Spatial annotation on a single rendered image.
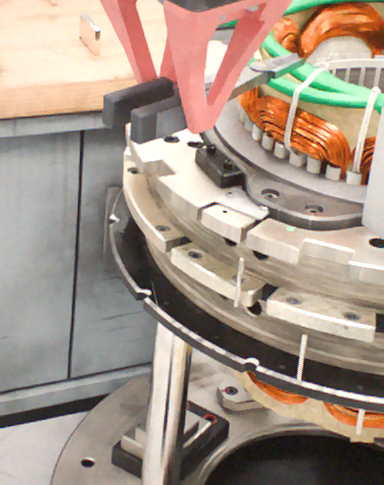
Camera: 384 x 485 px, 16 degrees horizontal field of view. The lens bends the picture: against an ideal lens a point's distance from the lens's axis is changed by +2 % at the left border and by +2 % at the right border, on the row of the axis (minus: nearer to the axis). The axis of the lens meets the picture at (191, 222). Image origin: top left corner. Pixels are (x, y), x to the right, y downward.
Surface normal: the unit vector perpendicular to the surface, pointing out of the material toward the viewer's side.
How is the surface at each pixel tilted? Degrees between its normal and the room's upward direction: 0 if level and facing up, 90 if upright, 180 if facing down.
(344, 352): 90
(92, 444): 0
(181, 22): 111
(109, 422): 0
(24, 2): 0
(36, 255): 90
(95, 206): 90
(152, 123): 90
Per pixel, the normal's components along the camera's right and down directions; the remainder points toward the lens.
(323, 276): -0.36, 0.44
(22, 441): 0.08, -0.86
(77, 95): 0.39, 0.49
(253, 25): -0.65, -0.04
